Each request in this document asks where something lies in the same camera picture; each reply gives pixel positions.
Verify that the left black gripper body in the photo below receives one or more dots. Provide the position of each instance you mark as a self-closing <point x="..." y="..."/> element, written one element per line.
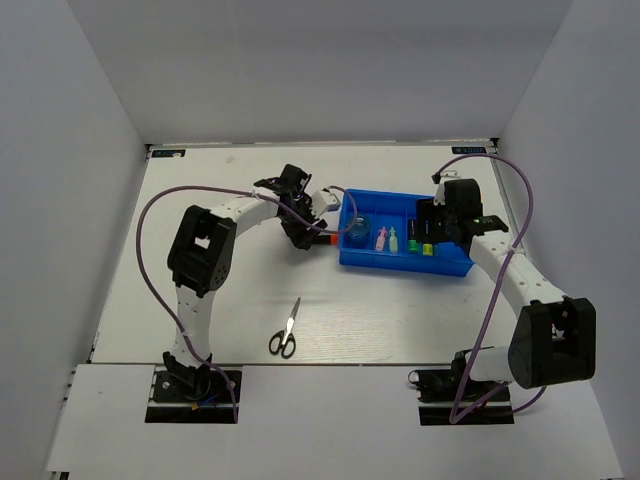
<point x="300" y="218"/>

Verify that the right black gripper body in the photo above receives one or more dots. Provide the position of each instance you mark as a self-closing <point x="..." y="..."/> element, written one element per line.
<point x="451" y="217"/>

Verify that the yellow highlighter marker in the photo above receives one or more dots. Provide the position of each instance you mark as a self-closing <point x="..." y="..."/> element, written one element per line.
<point x="428" y="248"/>

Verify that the green highlighter marker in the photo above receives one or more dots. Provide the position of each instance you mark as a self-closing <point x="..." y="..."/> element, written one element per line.
<point x="413" y="244"/>

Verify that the orange highlighter marker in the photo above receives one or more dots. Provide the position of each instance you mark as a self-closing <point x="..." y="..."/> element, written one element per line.
<point x="326" y="240"/>

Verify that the green translucent glue bottle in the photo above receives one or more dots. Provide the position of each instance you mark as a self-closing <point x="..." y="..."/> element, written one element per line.
<point x="393" y="244"/>

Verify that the pink translucent glue bottle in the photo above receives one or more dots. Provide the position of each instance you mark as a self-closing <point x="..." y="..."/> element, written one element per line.
<point x="381" y="239"/>

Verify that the blue compartment tray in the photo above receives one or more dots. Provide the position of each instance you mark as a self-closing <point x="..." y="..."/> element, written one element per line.
<point x="388" y="209"/>

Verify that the black handled scissors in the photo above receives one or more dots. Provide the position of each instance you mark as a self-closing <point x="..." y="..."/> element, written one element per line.
<point x="283" y="342"/>

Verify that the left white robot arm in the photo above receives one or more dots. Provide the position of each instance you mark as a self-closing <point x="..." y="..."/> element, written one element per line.
<point x="200" y="261"/>

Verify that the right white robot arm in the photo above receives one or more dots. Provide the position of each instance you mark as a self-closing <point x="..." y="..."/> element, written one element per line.
<point x="554" y="338"/>

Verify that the right corner label sticker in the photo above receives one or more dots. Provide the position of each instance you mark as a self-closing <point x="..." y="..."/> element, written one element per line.
<point x="468" y="150"/>

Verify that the corner label sticker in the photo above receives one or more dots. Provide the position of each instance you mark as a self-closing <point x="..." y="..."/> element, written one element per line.
<point x="168" y="153"/>
<point x="468" y="150"/>

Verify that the left corner label sticker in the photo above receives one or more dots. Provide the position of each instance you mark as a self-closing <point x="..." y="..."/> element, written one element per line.
<point x="168" y="153"/>

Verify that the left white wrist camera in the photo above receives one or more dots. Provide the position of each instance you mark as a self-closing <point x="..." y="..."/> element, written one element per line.
<point x="324" y="201"/>

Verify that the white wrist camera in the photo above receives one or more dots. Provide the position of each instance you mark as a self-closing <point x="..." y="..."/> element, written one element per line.
<point x="440" y="179"/>
<point x="324" y="201"/>

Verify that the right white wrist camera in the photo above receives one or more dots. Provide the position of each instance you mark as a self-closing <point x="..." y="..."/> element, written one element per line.
<point x="440" y="179"/>

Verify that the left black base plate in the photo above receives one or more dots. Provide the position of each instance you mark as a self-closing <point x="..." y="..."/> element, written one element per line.
<point x="173" y="402"/>

